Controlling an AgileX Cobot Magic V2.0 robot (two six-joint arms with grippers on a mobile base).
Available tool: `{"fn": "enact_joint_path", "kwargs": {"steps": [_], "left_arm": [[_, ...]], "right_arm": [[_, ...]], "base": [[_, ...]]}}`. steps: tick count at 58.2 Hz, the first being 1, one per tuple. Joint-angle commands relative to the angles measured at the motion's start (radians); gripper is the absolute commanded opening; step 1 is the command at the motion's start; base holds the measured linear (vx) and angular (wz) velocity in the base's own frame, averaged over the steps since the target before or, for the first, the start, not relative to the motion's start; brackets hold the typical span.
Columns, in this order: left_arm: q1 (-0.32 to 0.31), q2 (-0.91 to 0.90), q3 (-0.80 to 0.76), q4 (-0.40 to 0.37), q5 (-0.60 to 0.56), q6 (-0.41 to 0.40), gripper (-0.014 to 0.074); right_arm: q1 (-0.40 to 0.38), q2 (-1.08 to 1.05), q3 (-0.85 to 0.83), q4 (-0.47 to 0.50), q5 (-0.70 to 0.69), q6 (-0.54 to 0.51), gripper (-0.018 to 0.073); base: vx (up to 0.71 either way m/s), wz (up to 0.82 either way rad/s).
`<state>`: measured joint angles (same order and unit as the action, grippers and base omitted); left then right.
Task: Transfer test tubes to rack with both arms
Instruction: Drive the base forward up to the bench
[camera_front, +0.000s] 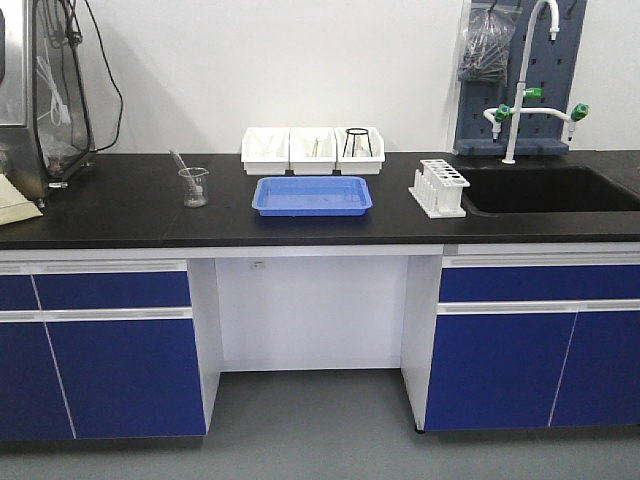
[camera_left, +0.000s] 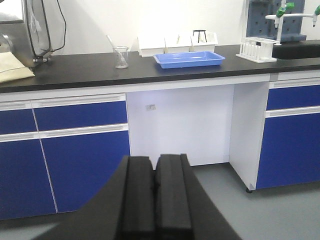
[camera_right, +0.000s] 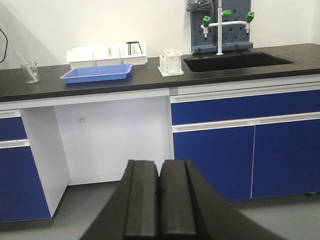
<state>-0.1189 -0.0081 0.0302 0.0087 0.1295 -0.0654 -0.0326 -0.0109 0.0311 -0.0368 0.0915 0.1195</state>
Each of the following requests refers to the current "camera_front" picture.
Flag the clear glass test tube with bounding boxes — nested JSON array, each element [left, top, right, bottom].
[[169, 150, 199, 198]]

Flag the white test tube rack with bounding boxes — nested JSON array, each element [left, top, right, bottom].
[[408, 159, 470, 219]]

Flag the plastic bag of tubes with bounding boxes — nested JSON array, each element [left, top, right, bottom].
[[457, 1, 522, 86]]

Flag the blue-grey pegboard drying rack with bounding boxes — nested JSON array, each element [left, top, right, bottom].
[[453, 1, 586, 156]]

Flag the blue plastic tray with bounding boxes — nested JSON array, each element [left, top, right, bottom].
[[252, 176, 373, 217]]

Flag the middle white storage bin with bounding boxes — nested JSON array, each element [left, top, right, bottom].
[[289, 127, 336, 175]]

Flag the white storage bin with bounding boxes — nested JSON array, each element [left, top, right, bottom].
[[289, 127, 336, 175], [241, 127, 290, 176], [333, 127, 385, 175]]

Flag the right white storage bin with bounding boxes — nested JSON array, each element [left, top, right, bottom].
[[333, 127, 385, 175]]

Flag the left white storage bin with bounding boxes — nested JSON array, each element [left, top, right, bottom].
[[241, 127, 290, 176]]

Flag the clear glass beaker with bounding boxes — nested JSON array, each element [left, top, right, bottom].
[[179, 167, 209, 208]]

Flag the black lab sink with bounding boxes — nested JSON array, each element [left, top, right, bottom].
[[461, 166, 639, 215]]

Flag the white gooseneck lab faucet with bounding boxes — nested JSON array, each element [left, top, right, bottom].
[[483, 0, 589, 165]]

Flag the right blue cabinet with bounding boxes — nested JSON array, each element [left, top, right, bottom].
[[416, 244, 639, 431]]

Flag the blue cabinet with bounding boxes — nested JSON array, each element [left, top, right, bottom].
[[1, 256, 218, 440], [416, 244, 639, 431]]

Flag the left blue cabinet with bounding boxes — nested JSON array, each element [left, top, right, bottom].
[[1, 256, 218, 440]]

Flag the stainless steel lab machine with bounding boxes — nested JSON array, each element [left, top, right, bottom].
[[1, 0, 94, 206]]

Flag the beige paper bag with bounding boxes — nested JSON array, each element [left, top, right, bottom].
[[0, 174, 42, 225]]

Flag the black wire tripod stand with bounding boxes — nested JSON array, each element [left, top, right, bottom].
[[342, 127, 373, 157]]

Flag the black power cable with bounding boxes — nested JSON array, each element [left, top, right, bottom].
[[82, 0, 124, 153]]

